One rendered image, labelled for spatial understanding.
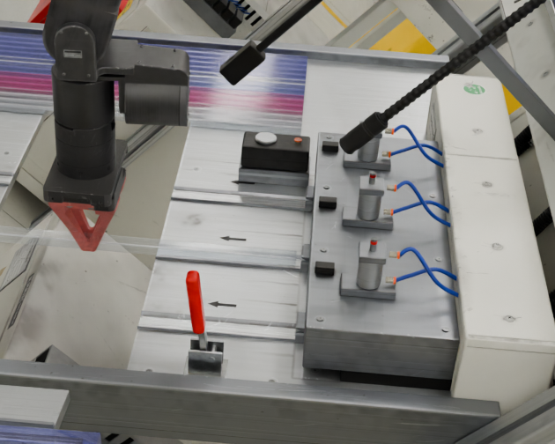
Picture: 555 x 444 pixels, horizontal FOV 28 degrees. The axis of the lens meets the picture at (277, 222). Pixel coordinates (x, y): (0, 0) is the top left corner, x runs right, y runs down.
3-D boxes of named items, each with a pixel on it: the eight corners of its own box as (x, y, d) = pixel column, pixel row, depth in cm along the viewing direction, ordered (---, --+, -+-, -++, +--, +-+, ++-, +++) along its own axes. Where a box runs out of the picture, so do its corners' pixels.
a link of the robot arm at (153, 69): (65, -23, 101) (52, 25, 94) (192, -16, 101) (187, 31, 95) (72, 88, 108) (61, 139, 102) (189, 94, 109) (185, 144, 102)
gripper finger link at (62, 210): (129, 225, 117) (128, 150, 111) (117, 266, 111) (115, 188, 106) (65, 219, 117) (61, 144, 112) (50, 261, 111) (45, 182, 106)
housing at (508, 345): (441, 454, 101) (465, 336, 93) (418, 170, 141) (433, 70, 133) (529, 462, 101) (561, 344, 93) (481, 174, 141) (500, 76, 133)
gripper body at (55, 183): (129, 155, 113) (128, 92, 109) (110, 211, 105) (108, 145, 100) (65, 150, 113) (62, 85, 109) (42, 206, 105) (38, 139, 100)
